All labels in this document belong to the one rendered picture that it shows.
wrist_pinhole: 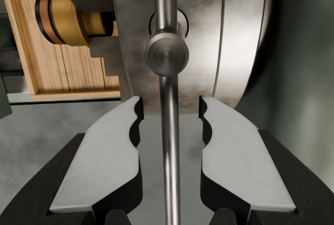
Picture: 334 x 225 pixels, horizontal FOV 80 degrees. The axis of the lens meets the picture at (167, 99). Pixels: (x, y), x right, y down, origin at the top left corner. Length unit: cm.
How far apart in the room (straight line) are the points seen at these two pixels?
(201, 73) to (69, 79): 46
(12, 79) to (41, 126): 118
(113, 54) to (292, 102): 24
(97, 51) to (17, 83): 42
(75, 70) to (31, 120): 133
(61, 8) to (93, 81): 29
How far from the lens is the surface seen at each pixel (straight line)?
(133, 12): 18
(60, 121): 177
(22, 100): 116
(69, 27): 33
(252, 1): 19
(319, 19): 22
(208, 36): 19
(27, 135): 198
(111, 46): 33
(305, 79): 22
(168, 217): 17
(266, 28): 25
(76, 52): 59
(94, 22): 33
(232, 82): 22
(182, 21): 18
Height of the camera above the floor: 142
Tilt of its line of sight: 72 degrees down
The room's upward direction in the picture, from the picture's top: 175 degrees counter-clockwise
